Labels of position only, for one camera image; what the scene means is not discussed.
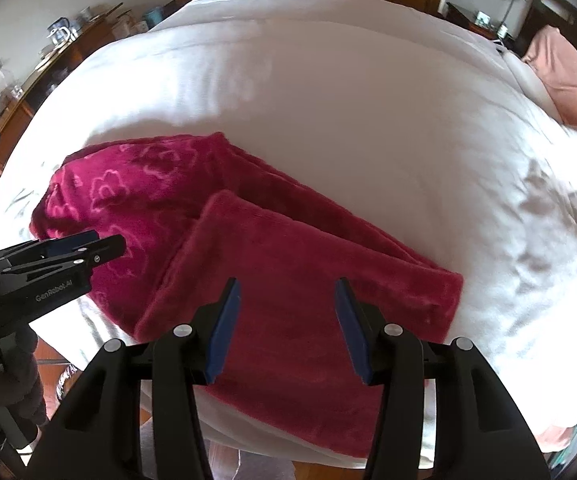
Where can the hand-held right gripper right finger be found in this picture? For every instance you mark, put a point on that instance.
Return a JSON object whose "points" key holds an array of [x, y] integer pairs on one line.
{"points": [[353, 330]]}

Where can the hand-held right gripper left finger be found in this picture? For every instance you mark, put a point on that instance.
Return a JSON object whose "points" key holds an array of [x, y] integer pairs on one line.
{"points": [[223, 330]]}

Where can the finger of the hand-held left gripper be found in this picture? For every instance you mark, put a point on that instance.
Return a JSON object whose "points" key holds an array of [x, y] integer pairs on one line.
{"points": [[73, 243], [103, 252]]}

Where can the pink fleece pants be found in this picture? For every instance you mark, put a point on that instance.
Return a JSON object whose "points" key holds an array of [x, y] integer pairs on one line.
{"points": [[293, 260]]}

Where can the person's grey trouser leg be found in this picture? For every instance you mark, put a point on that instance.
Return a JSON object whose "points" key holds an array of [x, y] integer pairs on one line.
{"points": [[151, 450]]}

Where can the wooden sideboard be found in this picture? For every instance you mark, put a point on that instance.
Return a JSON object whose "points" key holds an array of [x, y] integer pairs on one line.
{"points": [[43, 75]]}

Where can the glass electric kettle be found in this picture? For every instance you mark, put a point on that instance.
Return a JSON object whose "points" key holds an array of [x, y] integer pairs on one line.
{"points": [[61, 32]]}

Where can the blue waste bin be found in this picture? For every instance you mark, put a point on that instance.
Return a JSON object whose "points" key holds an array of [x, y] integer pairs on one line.
{"points": [[154, 16]]}

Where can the white duvet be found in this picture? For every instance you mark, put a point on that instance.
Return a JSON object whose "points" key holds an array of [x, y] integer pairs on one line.
{"points": [[343, 85]]}

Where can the white pillow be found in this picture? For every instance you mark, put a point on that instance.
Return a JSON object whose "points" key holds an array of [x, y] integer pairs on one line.
{"points": [[526, 80]]}

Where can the dark wooden nightstand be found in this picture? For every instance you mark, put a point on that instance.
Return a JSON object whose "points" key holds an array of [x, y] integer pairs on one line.
{"points": [[468, 17]]}

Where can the pink pillow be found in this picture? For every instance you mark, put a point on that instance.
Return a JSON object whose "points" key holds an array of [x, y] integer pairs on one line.
{"points": [[563, 70]]}

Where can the dark wooden headboard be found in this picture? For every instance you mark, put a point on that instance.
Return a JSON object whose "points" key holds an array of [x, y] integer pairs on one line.
{"points": [[543, 10]]}

